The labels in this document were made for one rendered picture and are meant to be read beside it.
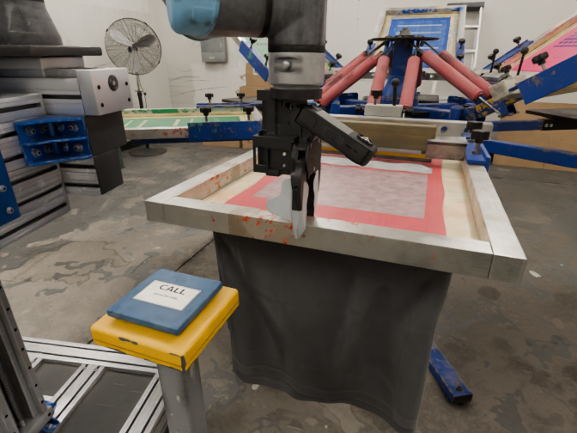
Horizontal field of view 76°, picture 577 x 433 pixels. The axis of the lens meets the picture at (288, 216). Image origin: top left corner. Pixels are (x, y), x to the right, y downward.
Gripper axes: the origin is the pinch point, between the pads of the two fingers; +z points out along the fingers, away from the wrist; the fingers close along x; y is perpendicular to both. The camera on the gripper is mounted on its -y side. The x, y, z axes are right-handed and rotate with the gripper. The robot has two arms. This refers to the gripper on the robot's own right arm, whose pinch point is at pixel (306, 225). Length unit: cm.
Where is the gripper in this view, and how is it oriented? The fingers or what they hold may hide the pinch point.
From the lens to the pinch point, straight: 57.3
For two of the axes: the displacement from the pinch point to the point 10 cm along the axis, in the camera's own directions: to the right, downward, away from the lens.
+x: -3.5, 3.5, -8.7
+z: -0.1, 9.2, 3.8
